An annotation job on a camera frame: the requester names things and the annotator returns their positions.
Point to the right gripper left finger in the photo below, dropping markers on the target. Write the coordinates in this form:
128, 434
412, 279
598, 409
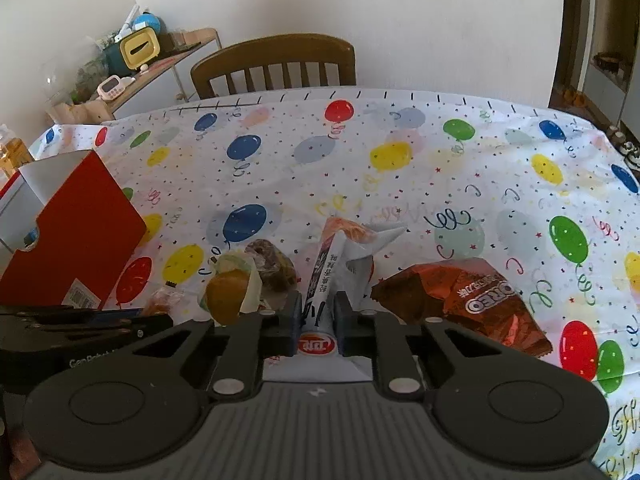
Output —
227, 362

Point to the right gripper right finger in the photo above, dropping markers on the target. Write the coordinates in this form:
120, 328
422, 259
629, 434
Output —
379, 337

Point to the white red sausage packet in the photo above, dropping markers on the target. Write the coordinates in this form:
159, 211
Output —
344, 263

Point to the red Oreo packet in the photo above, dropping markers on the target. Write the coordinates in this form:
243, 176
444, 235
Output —
468, 292

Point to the wrapped egg yolk pastry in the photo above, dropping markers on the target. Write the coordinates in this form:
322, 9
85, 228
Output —
257, 277

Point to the red white cardboard box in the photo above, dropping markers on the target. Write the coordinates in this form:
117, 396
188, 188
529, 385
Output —
67, 232

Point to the orange juice bottle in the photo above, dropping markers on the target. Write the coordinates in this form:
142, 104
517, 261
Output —
13, 152

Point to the balloon pattern tablecloth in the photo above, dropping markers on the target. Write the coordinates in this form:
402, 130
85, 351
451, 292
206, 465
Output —
541, 195

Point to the white side cabinet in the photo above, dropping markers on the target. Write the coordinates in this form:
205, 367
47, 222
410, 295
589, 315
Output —
166, 83

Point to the clear glass bowl vase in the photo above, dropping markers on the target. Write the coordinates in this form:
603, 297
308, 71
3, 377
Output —
72, 76

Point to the pink white timer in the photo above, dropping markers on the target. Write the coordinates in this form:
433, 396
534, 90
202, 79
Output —
113, 87

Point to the wooden chair far side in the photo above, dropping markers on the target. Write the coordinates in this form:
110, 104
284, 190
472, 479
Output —
282, 50

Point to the yellow teal tissue box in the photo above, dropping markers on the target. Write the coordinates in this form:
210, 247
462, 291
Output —
141, 46

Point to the dark entrance door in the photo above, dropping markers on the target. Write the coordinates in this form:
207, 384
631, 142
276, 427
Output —
568, 49

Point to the grey wall cupboard unit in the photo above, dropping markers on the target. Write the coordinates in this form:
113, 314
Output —
613, 42

